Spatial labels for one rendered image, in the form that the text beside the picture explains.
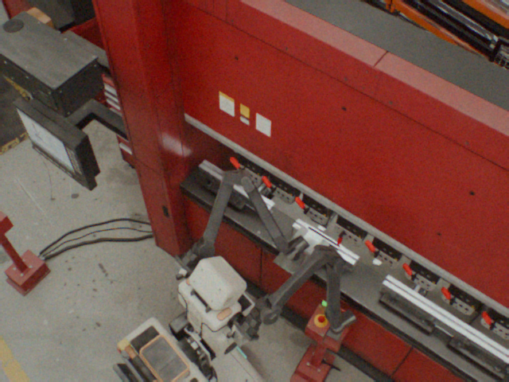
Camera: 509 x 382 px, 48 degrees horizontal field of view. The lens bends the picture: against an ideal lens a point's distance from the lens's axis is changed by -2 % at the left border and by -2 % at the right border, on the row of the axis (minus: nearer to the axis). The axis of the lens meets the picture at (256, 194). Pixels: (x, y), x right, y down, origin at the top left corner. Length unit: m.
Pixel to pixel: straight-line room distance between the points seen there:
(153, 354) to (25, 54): 1.50
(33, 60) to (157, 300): 1.99
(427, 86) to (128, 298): 2.70
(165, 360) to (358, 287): 1.06
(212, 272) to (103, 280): 1.73
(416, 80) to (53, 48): 1.54
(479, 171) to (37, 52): 1.85
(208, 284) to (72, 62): 1.11
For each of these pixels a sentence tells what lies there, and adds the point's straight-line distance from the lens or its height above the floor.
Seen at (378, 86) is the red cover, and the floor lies 2.23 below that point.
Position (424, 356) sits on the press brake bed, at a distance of 3.17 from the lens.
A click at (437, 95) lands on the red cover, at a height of 2.30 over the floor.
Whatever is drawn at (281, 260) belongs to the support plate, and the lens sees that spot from 2.99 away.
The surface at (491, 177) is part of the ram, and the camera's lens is 2.12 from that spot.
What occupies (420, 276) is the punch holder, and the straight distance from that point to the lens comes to 2.78.
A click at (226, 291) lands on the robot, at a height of 1.38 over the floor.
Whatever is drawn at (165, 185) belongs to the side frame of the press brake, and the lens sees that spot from 3.28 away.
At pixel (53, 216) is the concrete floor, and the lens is 4.51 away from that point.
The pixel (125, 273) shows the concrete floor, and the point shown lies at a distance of 4.15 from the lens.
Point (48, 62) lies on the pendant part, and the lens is 2.62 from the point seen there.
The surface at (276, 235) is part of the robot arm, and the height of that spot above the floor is 1.28.
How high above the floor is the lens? 3.65
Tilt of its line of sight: 56 degrees down
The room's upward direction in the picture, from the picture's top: 2 degrees clockwise
